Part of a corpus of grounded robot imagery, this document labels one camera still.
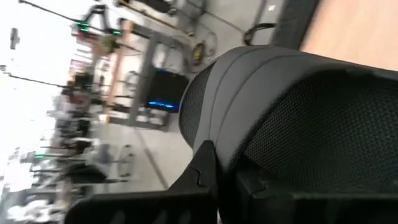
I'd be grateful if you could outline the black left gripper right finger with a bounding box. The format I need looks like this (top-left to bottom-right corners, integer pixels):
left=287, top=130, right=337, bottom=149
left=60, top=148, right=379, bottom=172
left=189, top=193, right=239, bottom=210
left=235, top=169, right=398, bottom=224

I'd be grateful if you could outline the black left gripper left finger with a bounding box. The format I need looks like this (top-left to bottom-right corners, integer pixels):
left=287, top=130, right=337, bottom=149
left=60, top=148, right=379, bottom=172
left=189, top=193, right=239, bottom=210
left=65, top=139, right=219, bottom=224

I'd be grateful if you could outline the black slide sandal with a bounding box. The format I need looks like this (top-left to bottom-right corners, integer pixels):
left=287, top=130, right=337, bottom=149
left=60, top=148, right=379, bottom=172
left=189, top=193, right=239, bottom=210
left=178, top=45, right=398, bottom=200

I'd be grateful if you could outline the black computer with lights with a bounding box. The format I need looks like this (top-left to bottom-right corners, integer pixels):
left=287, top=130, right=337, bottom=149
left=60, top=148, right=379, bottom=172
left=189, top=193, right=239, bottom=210
left=145, top=68, right=190, bottom=113

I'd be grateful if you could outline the distant small green plant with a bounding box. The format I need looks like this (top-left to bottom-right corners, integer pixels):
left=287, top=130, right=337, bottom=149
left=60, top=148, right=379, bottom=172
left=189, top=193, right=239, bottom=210
left=98, top=33, right=118, bottom=54

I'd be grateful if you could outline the grey metal desk frame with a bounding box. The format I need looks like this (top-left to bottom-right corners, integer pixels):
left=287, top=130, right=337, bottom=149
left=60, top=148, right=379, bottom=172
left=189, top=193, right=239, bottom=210
left=102, top=18, right=200, bottom=133

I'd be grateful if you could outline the yellow and black cable reel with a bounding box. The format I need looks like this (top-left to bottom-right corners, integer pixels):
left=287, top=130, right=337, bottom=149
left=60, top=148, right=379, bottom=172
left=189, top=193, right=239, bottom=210
left=190, top=42, right=206, bottom=67

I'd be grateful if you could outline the black aluminium table frame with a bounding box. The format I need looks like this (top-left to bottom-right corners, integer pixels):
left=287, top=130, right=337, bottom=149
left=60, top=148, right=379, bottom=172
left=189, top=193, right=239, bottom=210
left=269, top=0, right=321, bottom=50

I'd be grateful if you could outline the black coiled floor cable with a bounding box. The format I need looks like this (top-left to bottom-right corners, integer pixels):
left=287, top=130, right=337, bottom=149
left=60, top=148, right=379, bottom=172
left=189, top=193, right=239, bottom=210
left=243, top=22, right=277, bottom=47

